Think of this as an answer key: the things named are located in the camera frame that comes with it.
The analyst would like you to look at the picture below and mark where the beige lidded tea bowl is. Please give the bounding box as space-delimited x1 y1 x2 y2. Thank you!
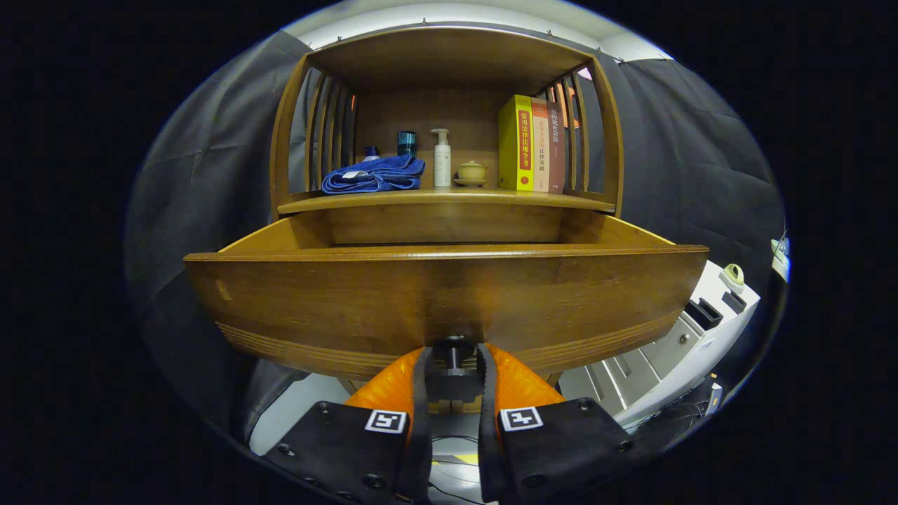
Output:
453 160 489 188

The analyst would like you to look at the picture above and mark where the white pump bottle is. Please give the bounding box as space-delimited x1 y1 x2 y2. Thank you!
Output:
431 128 453 188

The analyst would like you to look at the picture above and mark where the wooden cabinet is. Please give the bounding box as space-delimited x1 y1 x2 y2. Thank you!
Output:
270 27 625 395

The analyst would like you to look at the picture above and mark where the brown book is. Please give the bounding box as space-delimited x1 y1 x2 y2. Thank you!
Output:
547 100 566 195

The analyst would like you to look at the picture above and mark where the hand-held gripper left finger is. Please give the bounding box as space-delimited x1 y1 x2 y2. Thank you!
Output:
263 344 432 504

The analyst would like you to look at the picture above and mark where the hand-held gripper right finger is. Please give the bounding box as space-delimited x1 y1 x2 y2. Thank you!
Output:
477 342 653 504

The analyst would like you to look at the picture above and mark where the orange and white book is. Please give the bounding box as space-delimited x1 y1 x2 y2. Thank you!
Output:
531 97 550 193

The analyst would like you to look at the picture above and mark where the wooden drawer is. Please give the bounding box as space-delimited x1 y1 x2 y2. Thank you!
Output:
184 210 709 383

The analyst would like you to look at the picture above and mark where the blue towel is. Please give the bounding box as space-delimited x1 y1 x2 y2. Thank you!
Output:
321 154 426 194

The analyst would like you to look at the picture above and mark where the white and green device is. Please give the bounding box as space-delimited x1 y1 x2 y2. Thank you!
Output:
770 231 791 283

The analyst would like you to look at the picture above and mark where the black drawer knob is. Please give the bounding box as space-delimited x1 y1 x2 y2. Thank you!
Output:
424 335 485 415

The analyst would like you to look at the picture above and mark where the yellow book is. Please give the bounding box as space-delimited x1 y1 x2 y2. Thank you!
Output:
498 95 535 191

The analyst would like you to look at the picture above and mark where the white equipment cabinet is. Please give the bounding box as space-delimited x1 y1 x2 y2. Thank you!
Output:
558 260 762 429

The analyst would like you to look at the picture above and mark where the wooden countertop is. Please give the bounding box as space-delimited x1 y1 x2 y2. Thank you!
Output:
279 186 617 215

